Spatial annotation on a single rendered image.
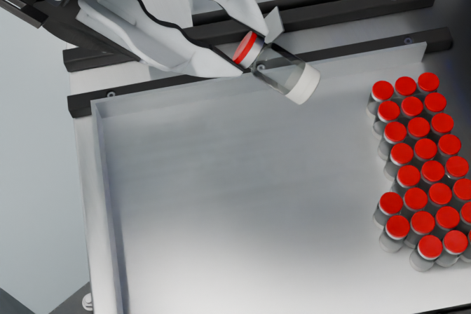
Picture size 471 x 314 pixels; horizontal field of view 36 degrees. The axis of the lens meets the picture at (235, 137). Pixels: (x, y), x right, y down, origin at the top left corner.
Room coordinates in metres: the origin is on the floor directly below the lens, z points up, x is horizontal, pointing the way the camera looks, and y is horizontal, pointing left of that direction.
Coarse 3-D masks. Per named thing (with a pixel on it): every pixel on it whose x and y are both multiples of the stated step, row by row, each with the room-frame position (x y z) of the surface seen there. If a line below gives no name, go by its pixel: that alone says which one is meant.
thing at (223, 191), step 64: (320, 64) 0.38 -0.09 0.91; (384, 64) 0.38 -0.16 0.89; (128, 128) 0.34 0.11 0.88; (192, 128) 0.33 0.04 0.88; (256, 128) 0.33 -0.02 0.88; (320, 128) 0.32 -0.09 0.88; (128, 192) 0.27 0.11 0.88; (192, 192) 0.26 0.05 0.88; (256, 192) 0.26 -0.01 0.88; (320, 192) 0.25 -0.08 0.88; (384, 192) 0.25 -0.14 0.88; (128, 256) 0.21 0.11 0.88; (192, 256) 0.20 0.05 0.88; (256, 256) 0.19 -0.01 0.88; (320, 256) 0.19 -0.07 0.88; (384, 256) 0.18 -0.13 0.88
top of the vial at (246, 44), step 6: (246, 36) 0.22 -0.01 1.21; (252, 36) 0.22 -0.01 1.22; (240, 42) 0.22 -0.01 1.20; (246, 42) 0.22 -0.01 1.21; (252, 42) 0.21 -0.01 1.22; (240, 48) 0.22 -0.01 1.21; (246, 48) 0.21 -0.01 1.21; (234, 54) 0.22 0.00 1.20; (240, 54) 0.21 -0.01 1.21; (246, 54) 0.21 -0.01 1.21; (234, 60) 0.21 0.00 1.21; (240, 60) 0.21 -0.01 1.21
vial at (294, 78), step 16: (256, 48) 0.21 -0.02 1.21; (272, 48) 0.21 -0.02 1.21; (240, 64) 0.21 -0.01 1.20; (256, 64) 0.21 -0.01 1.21; (272, 64) 0.20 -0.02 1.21; (288, 64) 0.20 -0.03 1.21; (304, 64) 0.21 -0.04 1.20; (272, 80) 0.20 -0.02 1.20; (288, 80) 0.20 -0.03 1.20; (304, 80) 0.20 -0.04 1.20; (288, 96) 0.19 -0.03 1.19; (304, 96) 0.19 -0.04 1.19
